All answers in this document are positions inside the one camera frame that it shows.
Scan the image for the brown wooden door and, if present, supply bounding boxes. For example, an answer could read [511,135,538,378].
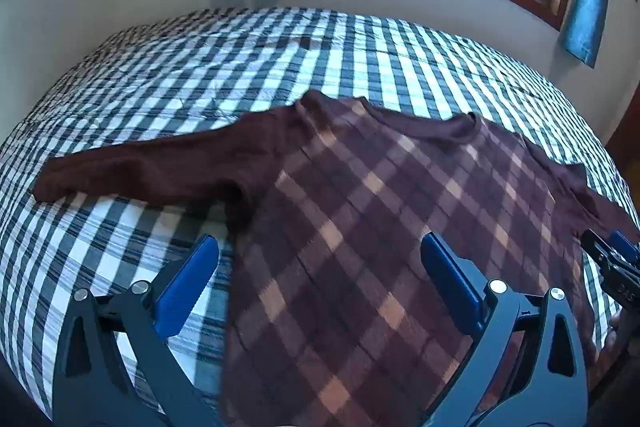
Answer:
[602,72,640,154]

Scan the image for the blue white checkered bed blanket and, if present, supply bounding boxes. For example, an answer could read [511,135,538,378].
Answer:
[0,7,640,427]

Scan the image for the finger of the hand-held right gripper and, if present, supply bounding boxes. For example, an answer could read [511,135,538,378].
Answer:
[609,230,640,264]
[581,229,623,272]

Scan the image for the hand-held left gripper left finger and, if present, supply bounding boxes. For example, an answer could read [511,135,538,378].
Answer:
[51,234,223,427]

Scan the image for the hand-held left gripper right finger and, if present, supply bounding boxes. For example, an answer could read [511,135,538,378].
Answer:
[421,232,590,427]

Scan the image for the maroon plaid sweater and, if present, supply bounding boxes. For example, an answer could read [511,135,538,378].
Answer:
[32,89,640,427]

